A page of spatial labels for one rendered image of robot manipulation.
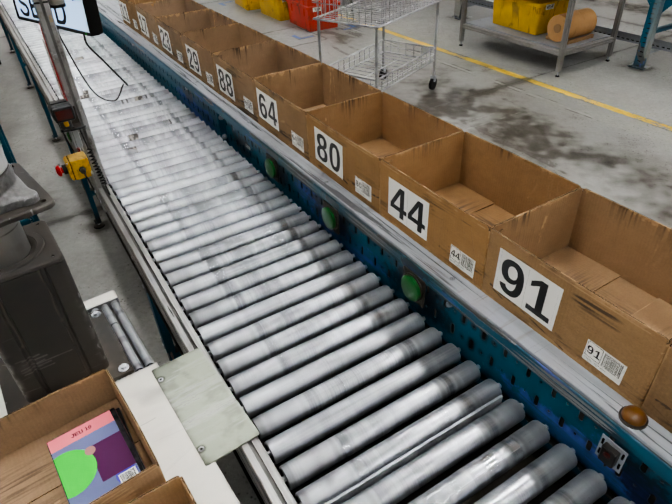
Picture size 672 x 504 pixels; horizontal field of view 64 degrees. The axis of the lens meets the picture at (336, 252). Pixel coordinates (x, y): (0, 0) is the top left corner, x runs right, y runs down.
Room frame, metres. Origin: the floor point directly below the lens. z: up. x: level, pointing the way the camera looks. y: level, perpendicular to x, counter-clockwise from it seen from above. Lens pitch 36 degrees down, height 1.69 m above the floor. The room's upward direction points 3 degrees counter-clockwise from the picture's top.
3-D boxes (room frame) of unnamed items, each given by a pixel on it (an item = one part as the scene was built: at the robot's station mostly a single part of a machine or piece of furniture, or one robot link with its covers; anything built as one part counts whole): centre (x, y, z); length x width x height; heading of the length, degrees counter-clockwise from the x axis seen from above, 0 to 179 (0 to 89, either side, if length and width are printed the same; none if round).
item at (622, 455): (0.55, -0.46, 0.81); 0.05 x 0.02 x 0.07; 30
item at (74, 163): (1.70, 0.88, 0.84); 0.15 x 0.09 x 0.07; 30
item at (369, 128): (1.50, -0.15, 0.96); 0.39 x 0.29 x 0.17; 30
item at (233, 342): (1.04, 0.11, 0.72); 0.52 x 0.05 x 0.05; 120
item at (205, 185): (1.72, 0.50, 0.72); 0.52 x 0.05 x 0.05; 120
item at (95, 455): (0.61, 0.48, 0.78); 0.19 x 0.14 x 0.02; 36
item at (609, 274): (0.83, -0.54, 0.96); 0.39 x 0.29 x 0.17; 30
